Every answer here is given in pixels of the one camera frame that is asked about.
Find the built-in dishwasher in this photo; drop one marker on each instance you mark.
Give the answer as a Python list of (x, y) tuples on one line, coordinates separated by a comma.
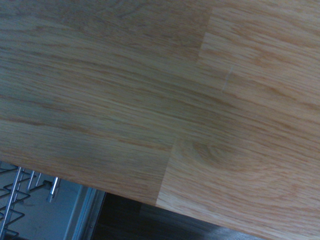
[(65, 212)]

